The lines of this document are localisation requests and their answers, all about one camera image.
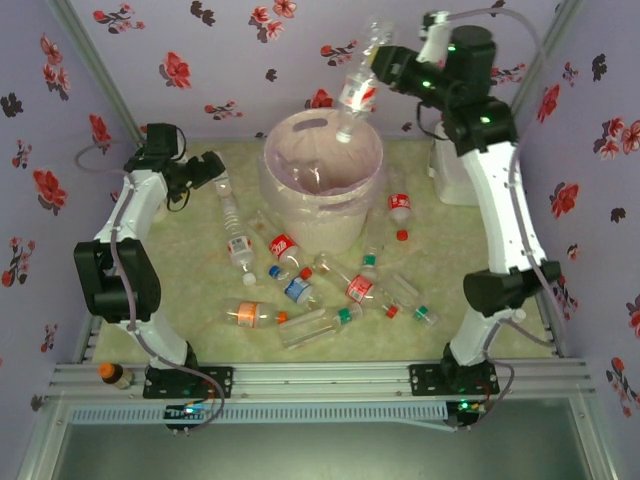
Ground red-label bottle with white cap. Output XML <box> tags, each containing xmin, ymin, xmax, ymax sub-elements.
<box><xmin>334</xmin><ymin>14</ymin><xmax>399</xmax><ymax>146</ymax></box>

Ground grey left arm cable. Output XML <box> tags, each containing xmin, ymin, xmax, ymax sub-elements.
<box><xmin>73</xmin><ymin>142</ymin><xmax>226</xmax><ymax>436</ymax></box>

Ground small clear bottle green cap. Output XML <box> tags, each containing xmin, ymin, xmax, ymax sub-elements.
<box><xmin>382</xmin><ymin>272</ymin><xmax>440</xmax><ymax>326</ymax></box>
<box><xmin>360</xmin><ymin>252</ymin><xmax>394</xmax><ymax>294</ymax></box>

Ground green marbled table mat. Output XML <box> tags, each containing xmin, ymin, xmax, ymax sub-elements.
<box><xmin>92</xmin><ymin>139</ymin><xmax>556</xmax><ymax>364</ymax></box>

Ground white slotted cable duct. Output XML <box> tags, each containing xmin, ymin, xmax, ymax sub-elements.
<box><xmin>67</xmin><ymin>403</ymin><xmax>449</xmax><ymax>425</ymax></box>

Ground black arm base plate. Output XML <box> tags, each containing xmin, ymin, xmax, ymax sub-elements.
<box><xmin>408</xmin><ymin>363</ymin><xmax>500</xmax><ymax>397</ymax></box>
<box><xmin>143</xmin><ymin>366</ymin><xmax>235</xmax><ymax>400</ymax></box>

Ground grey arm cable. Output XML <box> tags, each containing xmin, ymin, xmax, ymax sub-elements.
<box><xmin>439</xmin><ymin>7</ymin><xmax>569</xmax><ymax>431</ymax></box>
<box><xmin>73</xmin><ymin>142</ymin><xmax>226</xmax><ymax>436</ymax></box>

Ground aluminium outer frame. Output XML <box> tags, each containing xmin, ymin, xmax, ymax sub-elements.
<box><xmin>17</xmin><ymin>392</ymin><xmax>621</xmax><ymax>480</ymax></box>

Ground aluminium frame post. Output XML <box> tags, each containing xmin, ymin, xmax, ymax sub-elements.
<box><xmin>502</xmin><ymin>0</ymin><xmax>584</xmax><ymax>131</ymax></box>
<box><xmin>47</xmin><ymin>0</ymin><xmax>149</xmax><ymax>146</ymax></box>

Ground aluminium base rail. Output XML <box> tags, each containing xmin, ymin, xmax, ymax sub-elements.
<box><xmin>49</xmin><ymin>362</ymin><xmax>591</xmax><ymax>401</ymax></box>

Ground white lidded box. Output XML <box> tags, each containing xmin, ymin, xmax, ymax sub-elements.
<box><xmin>427</xmin><ymin>122</ymin><xmax>481</xmax><ymax>206</ymax></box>

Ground blue-label bottle with blue cap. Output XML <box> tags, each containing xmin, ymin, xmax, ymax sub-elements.
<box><xmin>268</xmin><ymin>264</ymin><xmax>326</xmax><ymax>309</ymax></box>

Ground small circuit board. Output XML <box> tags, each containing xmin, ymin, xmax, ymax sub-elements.
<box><xmin>164</xmin><ymin>402</ymin><xmax>214</xmax><ymax>426</ymax></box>
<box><xmin>452</xmin><ymin>398</ymin><xmax>489</xmax><ymax>419</ymax></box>

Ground small brown bottle orange cap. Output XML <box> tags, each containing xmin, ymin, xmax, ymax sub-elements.
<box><xmin>98</xmin><ymin>363</ymin><xmax>136</xmax><ymax>391</ymax></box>

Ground pink plastic bin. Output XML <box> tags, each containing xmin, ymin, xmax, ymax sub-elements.
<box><xmin>257</xmin><ymin>109</ymin><xmax>387</xmax><ymax>255</ymax></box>

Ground grey right arm cable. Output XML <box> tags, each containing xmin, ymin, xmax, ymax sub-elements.
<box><xmin>439</xmin><ymin>7</ymin><xmax>569</xmax><ymax>431</ymax></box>

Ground red-label bottle with red cap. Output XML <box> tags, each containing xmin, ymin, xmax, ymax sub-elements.
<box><xmin>312</xmin><ymin>252</ymin><xmax>401</xmax><ymax>320</ymax></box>

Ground large clear bottle green cap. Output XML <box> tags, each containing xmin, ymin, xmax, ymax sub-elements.
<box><xmin>277</xmin><ymin>303</ymin><xmax>365</xmax><ymax>351</ymax></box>

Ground orange-label bottle with orange cap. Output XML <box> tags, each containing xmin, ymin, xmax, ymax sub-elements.
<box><xmin>219</xmin><ymin>298</ymin><xmax>290</xmax><ymax>330</ymax></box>

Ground ribbed clear bottle white cap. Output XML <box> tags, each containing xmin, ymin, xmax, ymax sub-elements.
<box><xmin>213</xmin><ymin>177</ymin><xmax>259</xmax><ymax>287</ymax></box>

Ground clear bottle red Coke label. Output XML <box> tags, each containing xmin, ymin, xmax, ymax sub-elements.
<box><xmin>252</xmin><ymin>209</ymin><xmax>314</xmax><ymax>280</ymax></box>
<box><xmin>387</xmin><ymin>192</ymin><xmax>414</xmax><ymax>241</ymax></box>

